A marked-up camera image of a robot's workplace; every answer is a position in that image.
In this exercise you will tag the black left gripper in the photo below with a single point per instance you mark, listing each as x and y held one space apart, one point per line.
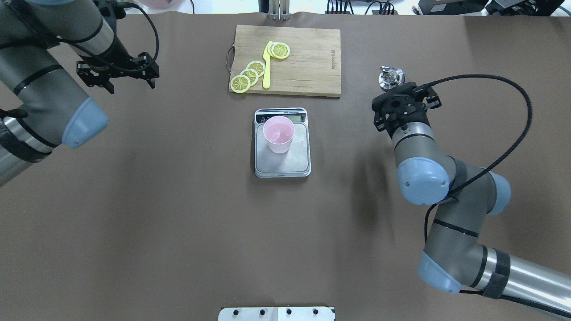
117 52

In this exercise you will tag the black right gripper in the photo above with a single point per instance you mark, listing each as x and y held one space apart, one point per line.
378 119

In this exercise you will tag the glass sauce bottle steel top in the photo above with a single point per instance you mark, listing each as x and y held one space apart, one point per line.
390 77

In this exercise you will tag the pink plastic cup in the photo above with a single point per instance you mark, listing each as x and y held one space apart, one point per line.
278 131

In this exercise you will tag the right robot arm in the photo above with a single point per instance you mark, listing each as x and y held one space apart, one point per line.
452 259

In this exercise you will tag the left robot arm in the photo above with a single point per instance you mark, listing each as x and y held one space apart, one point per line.
55 110

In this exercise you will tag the silver digital kitchen scale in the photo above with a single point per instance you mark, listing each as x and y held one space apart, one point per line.
293 163

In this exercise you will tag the black label box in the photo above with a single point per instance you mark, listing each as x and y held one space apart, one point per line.
450 7

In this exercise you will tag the bamboo cutting board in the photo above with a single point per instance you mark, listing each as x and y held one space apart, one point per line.
313 68

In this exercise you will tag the lemon slice under knife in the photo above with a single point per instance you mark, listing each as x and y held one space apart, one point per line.
279 50

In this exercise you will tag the yellow plastic knife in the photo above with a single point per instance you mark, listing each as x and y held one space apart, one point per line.
266 83

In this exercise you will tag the lemon slice near handle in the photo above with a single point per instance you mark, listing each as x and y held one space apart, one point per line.
240 84

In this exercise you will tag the aluminium frame post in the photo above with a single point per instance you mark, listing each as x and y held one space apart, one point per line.
279 10

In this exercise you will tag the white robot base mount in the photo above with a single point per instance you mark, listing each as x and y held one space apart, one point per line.
279 313

